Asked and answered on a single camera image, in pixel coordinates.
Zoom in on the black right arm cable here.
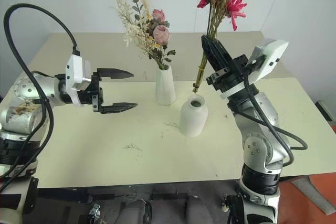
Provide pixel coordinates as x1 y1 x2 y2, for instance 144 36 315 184
241 58 309 167

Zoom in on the black grey box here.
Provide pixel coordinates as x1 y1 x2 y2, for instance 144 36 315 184
314 99 336 123

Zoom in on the black table frame bar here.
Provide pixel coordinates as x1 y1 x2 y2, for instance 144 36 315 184
36 180 244 205

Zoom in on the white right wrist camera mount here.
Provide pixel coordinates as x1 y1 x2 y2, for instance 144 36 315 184
246 38 289 83

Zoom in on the grey chair base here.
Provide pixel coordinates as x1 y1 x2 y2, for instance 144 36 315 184
287 176 336 217

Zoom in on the red flower dried bouquet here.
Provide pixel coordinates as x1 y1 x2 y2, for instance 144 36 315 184
191 0 256 94

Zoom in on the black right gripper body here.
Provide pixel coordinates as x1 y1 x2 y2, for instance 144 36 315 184
205 54 250 94

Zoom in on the small caster wheel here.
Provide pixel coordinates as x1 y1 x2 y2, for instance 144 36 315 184
222 194 238 214
88 203 102 224

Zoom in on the tall angular white vase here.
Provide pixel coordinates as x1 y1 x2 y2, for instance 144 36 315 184
155 65 177 106

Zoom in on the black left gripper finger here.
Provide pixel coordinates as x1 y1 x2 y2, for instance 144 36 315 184
96 68 135 80
101 102 139 115

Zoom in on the small dried twig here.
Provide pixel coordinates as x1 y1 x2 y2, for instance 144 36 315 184
122 143 143 153
164 121 182 130

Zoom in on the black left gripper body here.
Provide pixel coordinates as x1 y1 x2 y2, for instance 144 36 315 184
77 72 104 113

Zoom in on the pink rose dried bouquet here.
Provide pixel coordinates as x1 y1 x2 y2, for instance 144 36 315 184
112 0 177 71

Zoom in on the round bottle-shaped white vase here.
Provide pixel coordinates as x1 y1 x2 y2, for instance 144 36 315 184
180 95 209 138

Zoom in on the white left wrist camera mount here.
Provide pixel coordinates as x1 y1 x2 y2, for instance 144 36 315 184
65 54 93 107

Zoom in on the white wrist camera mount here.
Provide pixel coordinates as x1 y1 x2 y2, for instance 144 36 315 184
65 54 93 107
246 38 289 83

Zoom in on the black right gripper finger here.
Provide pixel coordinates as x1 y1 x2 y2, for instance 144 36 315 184
201 34 224 74
209 39 235 70

